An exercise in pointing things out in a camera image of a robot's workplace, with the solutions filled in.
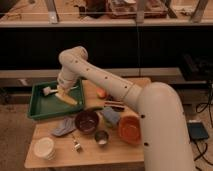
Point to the white paper cup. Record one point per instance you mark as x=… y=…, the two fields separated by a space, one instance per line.
x=44 y=148

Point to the dark purple bowl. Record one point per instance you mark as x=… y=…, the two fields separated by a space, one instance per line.
x=87 y=122

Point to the blue sponge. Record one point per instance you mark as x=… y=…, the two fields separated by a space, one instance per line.
x=111 y=115

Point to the grey cloth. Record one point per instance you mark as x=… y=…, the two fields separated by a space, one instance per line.
x=66 y=126

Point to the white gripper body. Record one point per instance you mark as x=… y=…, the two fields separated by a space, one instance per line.
x=67 y=83

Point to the wooden table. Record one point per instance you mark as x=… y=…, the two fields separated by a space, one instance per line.
x=115 y=152

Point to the orange bowl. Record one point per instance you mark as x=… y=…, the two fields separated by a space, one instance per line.
x=129 y=130

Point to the green plastic tray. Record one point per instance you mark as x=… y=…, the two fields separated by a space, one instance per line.
x=44 y=107

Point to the small metal cup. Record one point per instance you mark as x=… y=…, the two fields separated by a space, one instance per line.
x=101 y=137

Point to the striped box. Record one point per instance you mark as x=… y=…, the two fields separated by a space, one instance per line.
x=117 y=106

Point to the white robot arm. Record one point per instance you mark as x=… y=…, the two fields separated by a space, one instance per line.
x=165 y=137

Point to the yellow banana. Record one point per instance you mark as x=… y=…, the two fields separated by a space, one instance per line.
x=67 y=99

